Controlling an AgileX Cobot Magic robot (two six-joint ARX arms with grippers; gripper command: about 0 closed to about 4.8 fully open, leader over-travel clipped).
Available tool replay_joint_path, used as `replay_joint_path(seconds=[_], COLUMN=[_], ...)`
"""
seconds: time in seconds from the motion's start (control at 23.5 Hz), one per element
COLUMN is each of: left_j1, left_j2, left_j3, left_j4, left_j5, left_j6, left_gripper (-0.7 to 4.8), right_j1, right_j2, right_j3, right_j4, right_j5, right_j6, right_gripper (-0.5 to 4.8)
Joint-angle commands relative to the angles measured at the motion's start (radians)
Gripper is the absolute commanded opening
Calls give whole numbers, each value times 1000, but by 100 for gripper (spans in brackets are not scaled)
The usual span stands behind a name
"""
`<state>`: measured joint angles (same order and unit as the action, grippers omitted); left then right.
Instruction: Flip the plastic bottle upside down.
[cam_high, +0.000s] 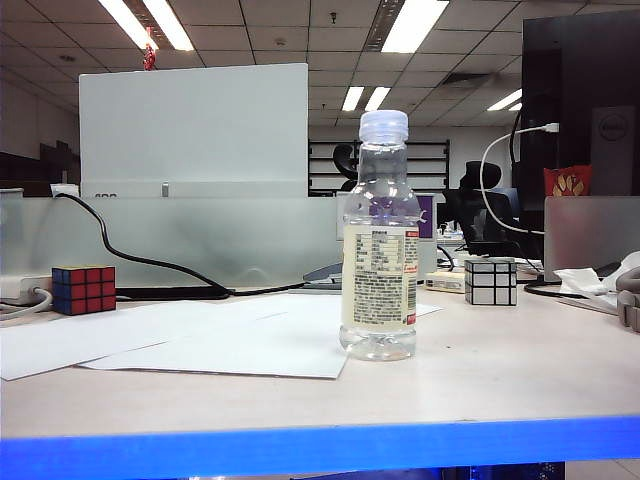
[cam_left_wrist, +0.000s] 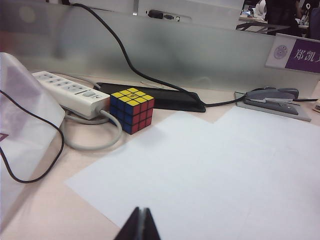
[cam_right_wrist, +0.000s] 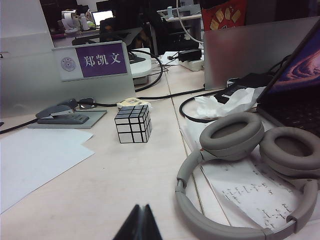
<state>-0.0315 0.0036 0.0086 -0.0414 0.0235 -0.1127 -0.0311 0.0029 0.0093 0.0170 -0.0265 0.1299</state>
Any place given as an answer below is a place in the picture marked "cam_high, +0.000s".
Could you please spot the clear plastic bottle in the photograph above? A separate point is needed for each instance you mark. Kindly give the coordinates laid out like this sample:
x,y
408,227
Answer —
x,y
380,280

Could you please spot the grey stapler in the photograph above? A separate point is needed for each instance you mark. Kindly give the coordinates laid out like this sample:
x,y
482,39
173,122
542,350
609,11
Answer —
x,y
322,275

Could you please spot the white paper sheet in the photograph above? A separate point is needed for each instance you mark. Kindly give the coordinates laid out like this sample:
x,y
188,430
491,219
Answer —
x,y
225,355
75,340
310,305

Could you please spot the black office chair with headrest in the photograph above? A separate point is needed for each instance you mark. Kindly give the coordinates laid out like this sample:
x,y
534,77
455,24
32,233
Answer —
x,y
342,160

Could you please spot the purple and white nameplate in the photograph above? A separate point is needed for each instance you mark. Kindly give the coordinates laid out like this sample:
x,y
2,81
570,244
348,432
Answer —
x,y
427,215

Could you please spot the frosted glass desk partition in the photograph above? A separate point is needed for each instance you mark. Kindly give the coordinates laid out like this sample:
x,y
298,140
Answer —
x,y
200,235

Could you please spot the beige flat box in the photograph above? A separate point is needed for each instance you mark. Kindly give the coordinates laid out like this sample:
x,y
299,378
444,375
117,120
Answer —
x,y
445,282

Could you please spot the fluorescent ceiling light panel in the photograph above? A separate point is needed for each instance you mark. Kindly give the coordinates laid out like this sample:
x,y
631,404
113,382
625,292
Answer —
x,y
353,98
170,25
377,98
505,100
415,25
127,22

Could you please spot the white upright board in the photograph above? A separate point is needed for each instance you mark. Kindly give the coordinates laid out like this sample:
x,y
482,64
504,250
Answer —
x,y
200,130

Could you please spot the black mesh office chair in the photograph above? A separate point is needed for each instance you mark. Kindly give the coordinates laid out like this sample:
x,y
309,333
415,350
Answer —
x,y
480,175

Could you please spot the silver mirror cube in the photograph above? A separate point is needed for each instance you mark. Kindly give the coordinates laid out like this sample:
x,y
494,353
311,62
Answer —
x,y
492,282

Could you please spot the ceiling louvre grille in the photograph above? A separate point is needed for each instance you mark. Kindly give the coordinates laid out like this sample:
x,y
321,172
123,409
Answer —
x,y
381,25

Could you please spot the multicoloured Rubik's cube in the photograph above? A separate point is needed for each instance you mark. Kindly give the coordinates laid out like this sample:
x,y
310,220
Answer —
x,y
85,290

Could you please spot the red hanging ornament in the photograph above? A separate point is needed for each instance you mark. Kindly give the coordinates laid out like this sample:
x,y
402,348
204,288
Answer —
x,y
149,57

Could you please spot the red and gold packet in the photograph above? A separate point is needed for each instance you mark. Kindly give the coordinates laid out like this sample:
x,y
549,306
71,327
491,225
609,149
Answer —
x,y
567,180

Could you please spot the crumpled white tissue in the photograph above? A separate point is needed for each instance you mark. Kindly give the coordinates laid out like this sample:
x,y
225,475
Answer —
x,y
580,281

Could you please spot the grey frosted desk panel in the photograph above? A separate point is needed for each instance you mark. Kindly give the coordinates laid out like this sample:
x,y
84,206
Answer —
x,y
590,235

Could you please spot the black computer monitor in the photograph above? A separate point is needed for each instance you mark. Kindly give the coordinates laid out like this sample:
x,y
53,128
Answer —
x,y
575,75

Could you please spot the white power strip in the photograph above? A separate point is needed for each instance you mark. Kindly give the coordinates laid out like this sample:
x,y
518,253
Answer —
x,y
20,287

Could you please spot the grey headphones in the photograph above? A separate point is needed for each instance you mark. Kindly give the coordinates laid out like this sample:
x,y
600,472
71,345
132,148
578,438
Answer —
x,y
631,300

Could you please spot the black wall shelf rack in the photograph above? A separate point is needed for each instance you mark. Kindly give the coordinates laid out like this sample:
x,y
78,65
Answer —
x,y
444,165

